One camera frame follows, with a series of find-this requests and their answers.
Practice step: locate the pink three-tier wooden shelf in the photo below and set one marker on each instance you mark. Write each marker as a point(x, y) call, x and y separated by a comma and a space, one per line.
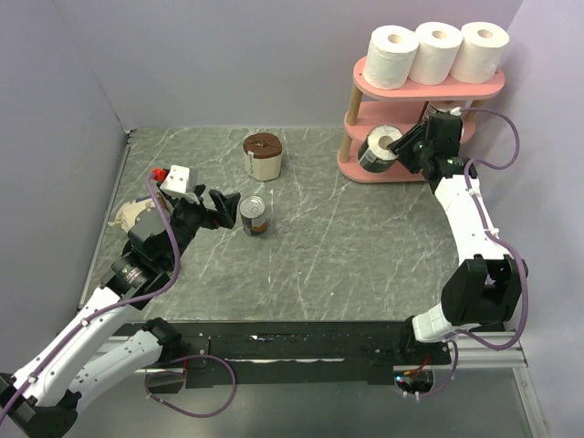
point(370, 107)

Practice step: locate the black paper roll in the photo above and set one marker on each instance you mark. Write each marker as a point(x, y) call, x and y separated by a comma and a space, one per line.
point(374, 154)
point(440, 109)

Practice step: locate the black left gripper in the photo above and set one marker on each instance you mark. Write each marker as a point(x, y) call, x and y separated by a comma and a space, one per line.
point(225, 206)

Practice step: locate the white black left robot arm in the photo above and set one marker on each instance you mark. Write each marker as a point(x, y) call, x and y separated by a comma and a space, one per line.
point(45, 397)

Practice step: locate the metal food tin can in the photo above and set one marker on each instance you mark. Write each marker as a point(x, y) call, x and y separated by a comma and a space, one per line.
point(252, 211)

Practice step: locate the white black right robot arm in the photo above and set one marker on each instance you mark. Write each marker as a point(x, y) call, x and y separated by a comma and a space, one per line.
point(486, 298)

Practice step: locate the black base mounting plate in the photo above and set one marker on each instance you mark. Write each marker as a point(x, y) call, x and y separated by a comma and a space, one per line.
point(279, 352)

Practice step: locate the white paper towel roll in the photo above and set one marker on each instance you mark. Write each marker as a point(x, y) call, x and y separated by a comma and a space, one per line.
point(438, 47)
point(391, 52)
point(480, 53)

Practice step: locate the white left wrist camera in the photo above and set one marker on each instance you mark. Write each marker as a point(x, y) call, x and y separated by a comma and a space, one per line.
point(178, 182)

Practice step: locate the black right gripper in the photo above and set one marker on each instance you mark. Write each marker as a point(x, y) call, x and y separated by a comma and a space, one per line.
point(400, 146)

